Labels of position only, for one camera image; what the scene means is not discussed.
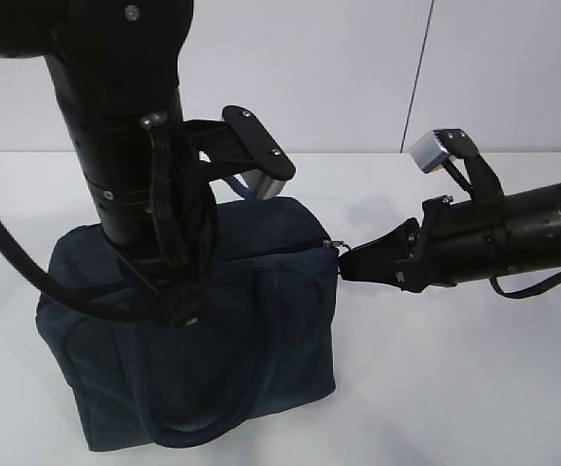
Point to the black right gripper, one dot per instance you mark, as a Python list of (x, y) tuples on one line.
[(439, 250)]

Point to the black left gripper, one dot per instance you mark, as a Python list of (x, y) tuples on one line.
[(175, 294)]

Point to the dark blue lunch bag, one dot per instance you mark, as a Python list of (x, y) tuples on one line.
[(261, 345)]

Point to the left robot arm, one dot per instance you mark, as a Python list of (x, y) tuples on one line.
[(114, 70)]

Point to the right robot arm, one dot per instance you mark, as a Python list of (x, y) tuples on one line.
[(521, 233)]

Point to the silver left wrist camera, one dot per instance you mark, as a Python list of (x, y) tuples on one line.
[(240, 145)]

